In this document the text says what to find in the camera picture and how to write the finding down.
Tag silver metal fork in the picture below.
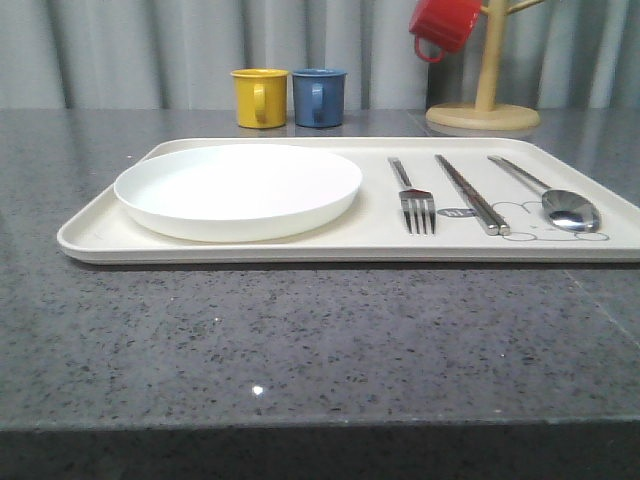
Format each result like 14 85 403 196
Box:
388 157 436 235

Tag white round plate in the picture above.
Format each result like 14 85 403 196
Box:
113 144 363 243

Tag silver metal chopstick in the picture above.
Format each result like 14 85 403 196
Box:
433 154 502 237
437 154 512 237

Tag silver metal spoon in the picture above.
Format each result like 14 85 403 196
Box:
487 155 601 233

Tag cream rabbit serving tray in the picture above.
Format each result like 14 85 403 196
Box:
57 137 639 264

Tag blue enamel mug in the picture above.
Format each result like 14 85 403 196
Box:
292 68 347 128

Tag yellow enamel mug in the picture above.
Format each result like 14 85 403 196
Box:
231 68 289 129

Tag wooden mug tree stand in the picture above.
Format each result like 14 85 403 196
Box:
426 0 543 131

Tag red enamel mug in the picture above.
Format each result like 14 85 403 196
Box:
409 0 482 63

